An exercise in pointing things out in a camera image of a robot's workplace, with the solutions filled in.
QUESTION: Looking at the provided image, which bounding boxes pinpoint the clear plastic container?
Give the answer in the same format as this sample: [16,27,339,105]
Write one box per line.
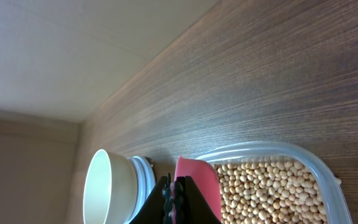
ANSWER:
[197,141,352,224]

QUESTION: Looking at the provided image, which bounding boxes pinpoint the white bowl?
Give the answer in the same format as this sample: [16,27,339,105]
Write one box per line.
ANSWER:
[83,149,137,224]

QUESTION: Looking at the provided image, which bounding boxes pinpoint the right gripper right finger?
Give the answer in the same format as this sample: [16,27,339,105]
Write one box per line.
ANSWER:
[175,176,221,224]

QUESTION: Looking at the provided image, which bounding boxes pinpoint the pink plastic scoop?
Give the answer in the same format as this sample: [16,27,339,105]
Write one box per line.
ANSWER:
[174,157,222,220]

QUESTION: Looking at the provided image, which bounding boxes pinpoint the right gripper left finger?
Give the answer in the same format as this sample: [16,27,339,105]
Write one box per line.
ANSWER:
[130,174,172,224]

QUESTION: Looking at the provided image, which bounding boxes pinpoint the white digital kitchen scale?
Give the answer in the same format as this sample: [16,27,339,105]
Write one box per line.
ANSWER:
[126,156,156,224]

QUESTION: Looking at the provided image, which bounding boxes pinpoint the soybeans in container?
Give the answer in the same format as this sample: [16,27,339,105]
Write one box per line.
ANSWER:
[214,161,328,224]

